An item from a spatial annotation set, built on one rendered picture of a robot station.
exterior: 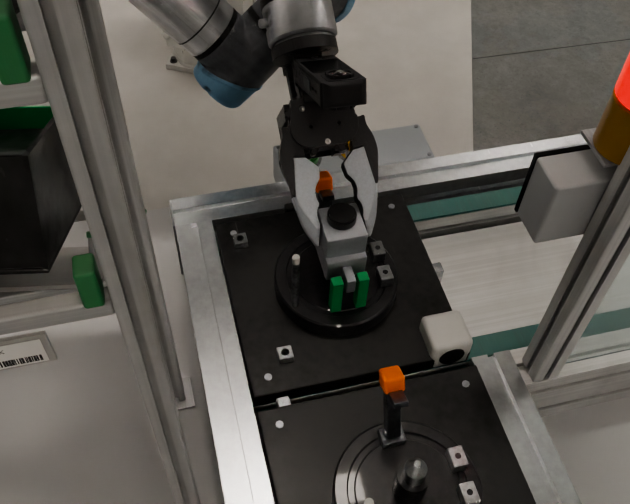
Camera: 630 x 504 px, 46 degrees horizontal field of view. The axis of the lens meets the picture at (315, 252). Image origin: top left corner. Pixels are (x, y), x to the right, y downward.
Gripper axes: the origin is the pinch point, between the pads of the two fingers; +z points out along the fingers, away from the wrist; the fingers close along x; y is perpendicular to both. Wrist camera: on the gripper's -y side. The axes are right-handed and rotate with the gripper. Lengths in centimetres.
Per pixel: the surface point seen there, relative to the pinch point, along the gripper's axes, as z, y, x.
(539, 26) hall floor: -69, 185, -130
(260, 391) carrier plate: 14.9, 2.1, 11.2
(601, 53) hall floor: -52, 173, -146
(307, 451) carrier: 21.0, -2.3, 8.1
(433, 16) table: -37, 55, -36
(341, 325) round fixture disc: 10.1, 3.4, 1.3
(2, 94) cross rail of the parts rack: -6.2, -43.8, 22.6
